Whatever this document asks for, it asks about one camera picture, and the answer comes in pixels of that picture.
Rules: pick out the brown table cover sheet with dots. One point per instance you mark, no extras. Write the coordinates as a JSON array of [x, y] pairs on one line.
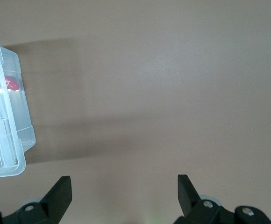
[[149, 93]]

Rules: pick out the clear plastic storage box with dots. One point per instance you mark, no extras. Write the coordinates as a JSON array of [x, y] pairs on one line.
[[21, 112]]

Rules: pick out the small red block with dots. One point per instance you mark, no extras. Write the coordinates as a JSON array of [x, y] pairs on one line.
[[11, 83]]

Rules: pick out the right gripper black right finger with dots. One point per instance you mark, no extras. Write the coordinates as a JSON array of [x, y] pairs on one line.
[[189, 200]]

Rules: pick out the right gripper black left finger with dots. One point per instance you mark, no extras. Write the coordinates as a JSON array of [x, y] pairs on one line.
[[56, 200]]

